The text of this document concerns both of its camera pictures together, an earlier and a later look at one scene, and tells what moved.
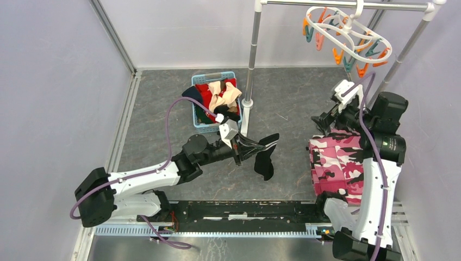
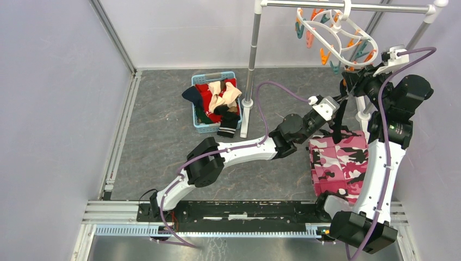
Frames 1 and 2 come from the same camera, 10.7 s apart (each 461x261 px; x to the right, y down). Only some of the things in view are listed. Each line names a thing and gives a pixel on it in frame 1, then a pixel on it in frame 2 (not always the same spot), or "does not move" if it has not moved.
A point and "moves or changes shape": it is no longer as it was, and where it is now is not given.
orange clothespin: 305,23 to 297,19
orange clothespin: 361,72 moves or changes shape
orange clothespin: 338,58 to 324,58
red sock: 206,99 does not move
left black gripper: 244,148 to 331,122
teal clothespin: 371,52 to 361,52
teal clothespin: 309,35 to 299,30
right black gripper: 325,119 to 358,80
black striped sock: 227,115 does not move
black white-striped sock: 263,163 to 338,131
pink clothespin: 319,39 to 309,38
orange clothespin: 381,55 to 369,56
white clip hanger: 359,42 moves or changes shape
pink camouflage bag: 336,162 does not move
